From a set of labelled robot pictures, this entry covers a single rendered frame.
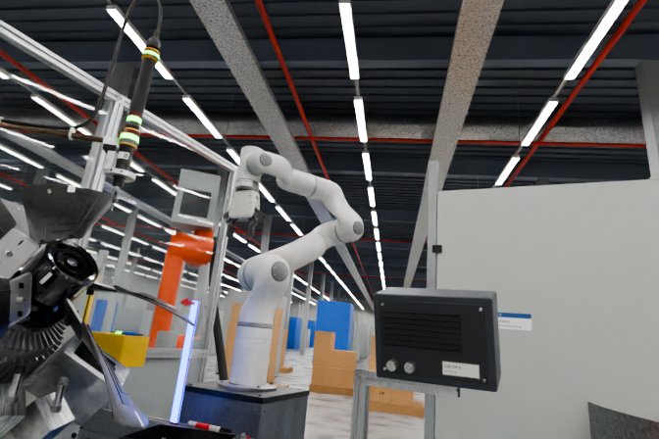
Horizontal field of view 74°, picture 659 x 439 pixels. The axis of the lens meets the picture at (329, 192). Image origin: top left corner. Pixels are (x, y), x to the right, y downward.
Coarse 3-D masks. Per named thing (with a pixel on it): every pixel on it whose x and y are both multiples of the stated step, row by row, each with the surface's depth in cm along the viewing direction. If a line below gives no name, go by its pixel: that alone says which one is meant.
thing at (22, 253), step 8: (8, 232) 87; (16, 232) 88; (0, 240) 87; (8, 240) 87; (16, 240) 88; (24, 240) 89; (32, 240) 90; (0, 248) 86; (8, 248) 87; (16, 248) 88; (24, 248) 89; (32, 248) 90; (0, 256) 86; (16, 256) 88; (24, 256) 89; (0, 264) 86; (8, 264) 87; (16, 264) 88; (0, 272) 86; (8, 272) 87
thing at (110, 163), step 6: (108, 138) 108; (114, 138) 109; (108, 144) 108; (114, 144) 108; (108, 150) 108; (114, 150) 107; (108, 156) 107; (114, 156) 108; (108, 162) 107; (114, 162) 108; (108, 168) 106; (114, 168) 105; (108, 174) 106; (114, 174) 106; (120, 174) 106; (126, 174) 105; (132, 174) 107; (126, 180) 110; (132, 180) 109
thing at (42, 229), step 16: (32, 192) 111; (64, 192) 114; (80, 192) 117; (96, 192) 119; (32, 208) 107; (48, 208) 108; (64, 208) 109; (80, 208) 111; (96, 208) 113; (32, 224) 103; (48, 224) 104; (64, 224) 104; (80, 224) 105; (48, 240) 100
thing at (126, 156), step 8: (152, 40) 118; (120, 144) 109; (120, 152) 108; (128, 152) 108; (120, 160) 107; (128, 160) 108; (120, 168) 107; (128, 168) 109; (120, 176) 106; (112, 184) 106; (120, 184) 106
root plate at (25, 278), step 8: (16, 280) 80; (24, 280) 82; (16, 288) 81; (24, 288) 83; (16, 296) 81; (24, 296) 83; (16, 304) 81; (24, 304) 83; (16, 312) 82; (24, 312) 84; (16, 320) 82
